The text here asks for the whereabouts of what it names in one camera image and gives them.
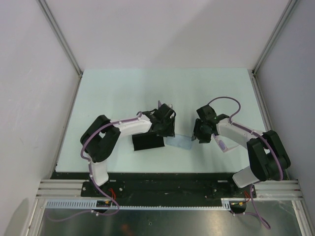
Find pink purple sunglasses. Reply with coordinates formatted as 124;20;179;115
212;134;239;153

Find light blue cleaning cloth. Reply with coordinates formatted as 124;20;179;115
165;135;192;150

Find black glasses case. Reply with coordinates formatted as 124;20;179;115
132;132;165;151

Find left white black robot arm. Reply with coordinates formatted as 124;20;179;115
80;103;176;197

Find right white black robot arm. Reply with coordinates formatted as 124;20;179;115
191;105;291;197

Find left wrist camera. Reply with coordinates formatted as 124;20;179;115
157;100;173;109

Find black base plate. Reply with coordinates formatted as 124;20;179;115
51;172;264;201

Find white slotted cable duct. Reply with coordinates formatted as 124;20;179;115
45;199;231;211

